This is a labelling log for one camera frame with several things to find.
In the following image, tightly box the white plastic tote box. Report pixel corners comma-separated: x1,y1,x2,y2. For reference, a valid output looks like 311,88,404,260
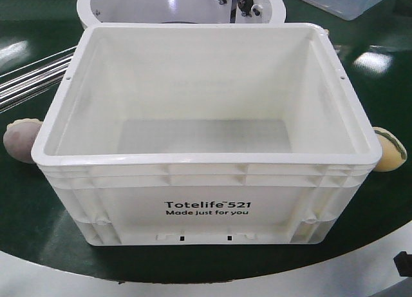
32,23,382,245

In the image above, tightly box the pink plush ball toy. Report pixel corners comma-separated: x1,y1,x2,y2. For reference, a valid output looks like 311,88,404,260
3,119,42,164

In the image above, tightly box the yellow plush ball toy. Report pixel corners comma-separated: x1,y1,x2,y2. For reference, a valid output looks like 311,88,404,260
373,126,407,172

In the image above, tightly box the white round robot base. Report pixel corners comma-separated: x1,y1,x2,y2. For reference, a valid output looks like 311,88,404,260
77,0,286,28

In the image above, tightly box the metal rods bundle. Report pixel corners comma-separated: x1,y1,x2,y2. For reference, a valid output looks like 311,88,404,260
1,46,76,113

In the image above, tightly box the black bracket at table edge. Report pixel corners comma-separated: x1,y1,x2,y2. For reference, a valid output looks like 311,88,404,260
393,251,412,278

